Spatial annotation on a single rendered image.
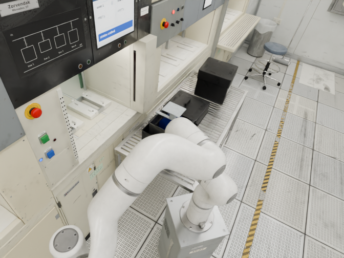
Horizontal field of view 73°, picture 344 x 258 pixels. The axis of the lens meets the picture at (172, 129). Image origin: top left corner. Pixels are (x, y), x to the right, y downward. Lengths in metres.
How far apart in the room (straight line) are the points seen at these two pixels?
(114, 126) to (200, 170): 1.05
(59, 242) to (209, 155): 0.44
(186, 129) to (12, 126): 0.62
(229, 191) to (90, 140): 0.91
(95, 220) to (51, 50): 0.62
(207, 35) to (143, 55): 1.50
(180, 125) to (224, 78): 1.33
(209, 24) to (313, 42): 3.02
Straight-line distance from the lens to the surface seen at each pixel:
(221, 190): 1.00
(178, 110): 1.41
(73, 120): 1.63
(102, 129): 1.58
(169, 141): 0.57
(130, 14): 1.30
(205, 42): 2.86
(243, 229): 2.32
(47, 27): 0.96
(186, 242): 1.31
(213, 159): 0.62
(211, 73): 2.00
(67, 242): 0.71
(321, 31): 5.38
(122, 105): 1.76
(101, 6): 1.13
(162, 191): 2.30
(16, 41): 0.90
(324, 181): 3.10
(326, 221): 2.79
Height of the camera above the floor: 1.97
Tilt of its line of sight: 44 degrees down
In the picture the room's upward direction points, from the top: 10 degrees clockwise
